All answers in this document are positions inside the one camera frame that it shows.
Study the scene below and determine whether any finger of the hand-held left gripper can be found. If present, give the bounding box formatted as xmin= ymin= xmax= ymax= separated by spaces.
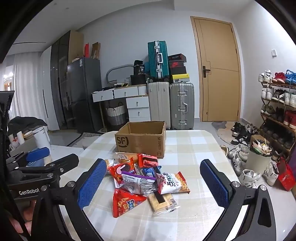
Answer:
xmin=14 ymin=153 xmax=79 ymax=184
xmin=6 ymin=147 xmax=51 ymax=167

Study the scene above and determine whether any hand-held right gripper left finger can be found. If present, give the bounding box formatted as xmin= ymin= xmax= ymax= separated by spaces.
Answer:
xmin=31 ymin=158 xmax=107 ymax=241

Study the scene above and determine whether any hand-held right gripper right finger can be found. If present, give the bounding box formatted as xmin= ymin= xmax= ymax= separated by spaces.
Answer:
xmin=200 ymin=159 xmax=277 ymax=241

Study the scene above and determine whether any red chocolate biscuit packet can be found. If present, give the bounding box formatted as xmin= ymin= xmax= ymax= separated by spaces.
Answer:
xmin=108 ymin=158 xmax=136 ymax=189

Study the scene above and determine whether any red cone chip packet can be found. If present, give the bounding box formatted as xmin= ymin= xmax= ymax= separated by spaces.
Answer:
xmin=112 ymin=188 xmax=147 ymax=218

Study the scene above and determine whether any orange biscuit packet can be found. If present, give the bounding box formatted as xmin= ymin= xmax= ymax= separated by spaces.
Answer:
xmin=112 ymin=152 xmax=139 ymax=165

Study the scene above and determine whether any white orange noodle snack packet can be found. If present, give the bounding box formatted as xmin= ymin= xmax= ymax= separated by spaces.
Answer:
xmin=155 ymin=171 xmax=190 ymax=194

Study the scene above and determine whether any purple candy packet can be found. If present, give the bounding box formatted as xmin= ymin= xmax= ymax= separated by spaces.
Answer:
xmin=121 ymin=171 xmax=158 ymax=195

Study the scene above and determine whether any clear cracker packet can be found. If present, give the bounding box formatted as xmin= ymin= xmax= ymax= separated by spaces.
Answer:
xmin=147 ymin=192 xmax=181 ymax=216

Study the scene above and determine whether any red cookie packet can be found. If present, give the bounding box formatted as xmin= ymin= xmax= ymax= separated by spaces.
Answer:
xmin=138 ymin=153 xmax=159 ymax=168

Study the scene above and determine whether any brown cardboard box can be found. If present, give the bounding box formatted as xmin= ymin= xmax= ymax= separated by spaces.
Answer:
xmin=115 ymin=121 xmax=167 ymax=159

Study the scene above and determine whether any person's left hand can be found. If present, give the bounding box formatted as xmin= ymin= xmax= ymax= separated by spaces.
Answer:
xmin=9 ymin=200 xmax=35 ymax=235

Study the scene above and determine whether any white side table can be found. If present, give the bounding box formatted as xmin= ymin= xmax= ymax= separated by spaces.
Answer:
xmin=46 ymin=145 xmax=84 ymax=166

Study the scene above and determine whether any white plastic jug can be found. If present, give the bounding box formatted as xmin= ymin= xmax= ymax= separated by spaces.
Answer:
xmin=33 ymin=125 xmax=52 ymax=151

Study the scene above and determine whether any black jacket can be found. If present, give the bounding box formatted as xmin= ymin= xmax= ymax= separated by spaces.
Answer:
xmin=7 ymin=116 xmax=48 ymax=136

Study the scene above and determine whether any pile of white black sneakers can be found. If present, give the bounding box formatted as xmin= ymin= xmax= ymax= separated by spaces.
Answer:
xmin=220 ymin=122 xmax=280 ymax=189

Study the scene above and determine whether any black white patterned rug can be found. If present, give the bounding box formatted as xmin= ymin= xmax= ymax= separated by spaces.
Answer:
xmin=67 ymin=132 xmax=102 ymax=149

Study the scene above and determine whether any white trash bin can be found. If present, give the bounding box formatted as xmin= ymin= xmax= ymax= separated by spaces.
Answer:
xmin=245 ymin=135 xmax=274 ymax=171

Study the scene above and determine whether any beige grey doormat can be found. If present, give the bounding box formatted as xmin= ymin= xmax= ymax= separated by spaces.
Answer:
xmin=211 ymin=120 xmax=238 ymax=145

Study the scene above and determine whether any white curtain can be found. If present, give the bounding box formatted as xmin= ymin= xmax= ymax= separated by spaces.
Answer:
xmin=5 ymin=52 xmax=44 ymax=121

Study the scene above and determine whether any woven laundry basket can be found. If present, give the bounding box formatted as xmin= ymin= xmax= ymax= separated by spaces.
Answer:
xmin=105 ymin=102 xmax=127 ymax=130

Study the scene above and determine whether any grey refrigerator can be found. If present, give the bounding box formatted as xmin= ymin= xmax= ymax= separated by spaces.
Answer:
xmin=67 ymin=57 xmax=103 ymax=133

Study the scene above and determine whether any red shopping bag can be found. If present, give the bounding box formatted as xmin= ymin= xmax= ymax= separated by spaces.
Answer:
xmin=276 ymin=157 xmax=296 ymax=192

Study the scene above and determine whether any silver suitcase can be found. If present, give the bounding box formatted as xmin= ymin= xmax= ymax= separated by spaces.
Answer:
xmin=169 ymin=82 xmax=195 ymax=130

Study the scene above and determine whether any black tall cabinet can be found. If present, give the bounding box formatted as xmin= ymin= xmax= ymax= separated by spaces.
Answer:
xmin=50 ymin=30 xmax=71 ymax=130

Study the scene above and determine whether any wooden door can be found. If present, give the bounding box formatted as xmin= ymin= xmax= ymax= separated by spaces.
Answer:
xmin=190 ymin=16 xmax=242 ymax=122

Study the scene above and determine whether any white desk with drawers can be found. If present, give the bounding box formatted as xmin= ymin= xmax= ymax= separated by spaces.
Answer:
xmin=92 ymin=84 xmax=151 ymax=130

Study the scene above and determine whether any beige suitcase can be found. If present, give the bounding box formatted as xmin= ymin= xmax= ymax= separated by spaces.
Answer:
xmin=148 ymin=82 xmax=171 ymax=130

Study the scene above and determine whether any yellow shoe box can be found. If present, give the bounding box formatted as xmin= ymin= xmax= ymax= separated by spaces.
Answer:
xmin=171 ymin=74 xmax=190 ymax=83

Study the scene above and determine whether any flat brown cardboard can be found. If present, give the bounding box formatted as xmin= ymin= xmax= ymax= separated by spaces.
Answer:
xmin=68 ymin=31 xmax=84 ymax=64

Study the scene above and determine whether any brown paper bag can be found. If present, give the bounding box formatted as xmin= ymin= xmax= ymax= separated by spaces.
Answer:
xmin=91 ymin=42 xmax=101 ymax=59

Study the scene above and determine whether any plain black shoe box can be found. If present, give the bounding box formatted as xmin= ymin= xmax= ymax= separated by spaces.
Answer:
xmin=169 ymin=67 xmax=188 ymax=75

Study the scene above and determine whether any wooden shoe rack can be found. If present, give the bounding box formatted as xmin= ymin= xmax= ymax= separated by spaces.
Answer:
xmin=258 ymin=80 xmax=296 ymax=158

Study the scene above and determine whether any black labelled bag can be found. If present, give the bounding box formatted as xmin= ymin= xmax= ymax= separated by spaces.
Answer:
xmin=133 ymin=60 xmax=148 ymax=76

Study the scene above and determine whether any teal suitcase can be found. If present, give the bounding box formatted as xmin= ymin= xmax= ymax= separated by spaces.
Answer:
xmin=147 ymin=41 xmax=169 ymax=81

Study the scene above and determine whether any grey curved chair frame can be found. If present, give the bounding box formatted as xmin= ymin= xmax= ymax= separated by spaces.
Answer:
xmin=106 ymin=64 xmax=134 ymax=87

